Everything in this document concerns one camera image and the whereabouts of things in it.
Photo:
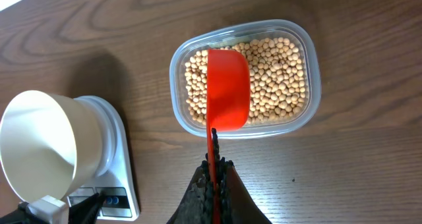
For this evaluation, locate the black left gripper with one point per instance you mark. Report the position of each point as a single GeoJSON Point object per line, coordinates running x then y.
{"type": "Point", "coordinates": [85, 212]}

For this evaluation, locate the white digital kitchen scale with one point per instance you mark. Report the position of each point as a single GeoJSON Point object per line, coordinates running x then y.
{"type": "Point", "coordinates": [113, 177]}

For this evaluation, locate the red measuring scoop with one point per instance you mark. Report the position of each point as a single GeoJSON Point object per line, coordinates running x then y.
{"type": "Point", "coordinates": [228, 97]}

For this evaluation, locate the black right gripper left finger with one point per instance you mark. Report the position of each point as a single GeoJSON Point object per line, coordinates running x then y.
{"type": "Point", "coordinates": [196, 206]}

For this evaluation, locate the clear plastic container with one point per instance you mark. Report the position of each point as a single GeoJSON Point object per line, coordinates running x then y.
{"type": "Point", "coordinates": [230, 36]}

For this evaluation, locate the cream white bowl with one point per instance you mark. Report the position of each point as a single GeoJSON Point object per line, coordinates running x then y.
{"type": "Point", "coordinates": [50, 145]}

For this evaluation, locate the pile of soybeans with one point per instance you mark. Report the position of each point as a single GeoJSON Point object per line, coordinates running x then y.
{"type": "Point", "coordinates": [277, 80]}

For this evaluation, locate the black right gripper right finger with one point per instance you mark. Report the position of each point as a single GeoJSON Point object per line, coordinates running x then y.
{"type": "Point", "coordinates": [236, 204]}

